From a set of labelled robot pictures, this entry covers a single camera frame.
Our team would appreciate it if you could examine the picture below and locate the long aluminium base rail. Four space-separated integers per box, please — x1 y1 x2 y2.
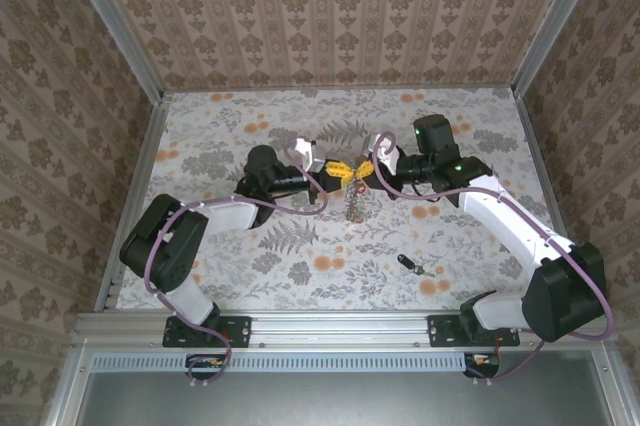
74 310 616 350

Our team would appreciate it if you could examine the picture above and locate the black connector box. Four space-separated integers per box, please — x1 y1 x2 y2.
185 353 226 380
463 351 501 378

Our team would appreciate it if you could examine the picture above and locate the short purple cable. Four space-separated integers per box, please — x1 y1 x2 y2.
464 330 546 387
167 315 235 390

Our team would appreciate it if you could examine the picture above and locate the aluminium table edge rail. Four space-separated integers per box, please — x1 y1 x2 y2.
160 84 519 95
512 89 561 242
94 93 171 315

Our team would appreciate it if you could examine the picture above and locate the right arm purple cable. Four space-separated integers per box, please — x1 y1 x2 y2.
368 130 617 342

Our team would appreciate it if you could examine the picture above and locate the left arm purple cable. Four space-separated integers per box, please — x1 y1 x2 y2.
143 138 331 332

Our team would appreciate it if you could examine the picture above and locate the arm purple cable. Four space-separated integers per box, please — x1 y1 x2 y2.
143 138 331 332
368 130 617 342

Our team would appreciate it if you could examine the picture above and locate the grey metal panel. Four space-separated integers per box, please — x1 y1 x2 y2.
74 370 619 426

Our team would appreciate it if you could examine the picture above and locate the black key fob with key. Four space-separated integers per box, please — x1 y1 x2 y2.
396 253 436 278

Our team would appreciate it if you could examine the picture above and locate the aluminium frame bar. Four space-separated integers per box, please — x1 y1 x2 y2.
594 348 639 426
42 345 96 426

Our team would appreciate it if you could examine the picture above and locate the aluminium corner post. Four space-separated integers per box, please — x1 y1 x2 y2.
510 0 609 97
55 0 166 101

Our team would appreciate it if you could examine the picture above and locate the grey slotted cable duct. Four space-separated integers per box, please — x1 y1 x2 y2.
92 351 469 373

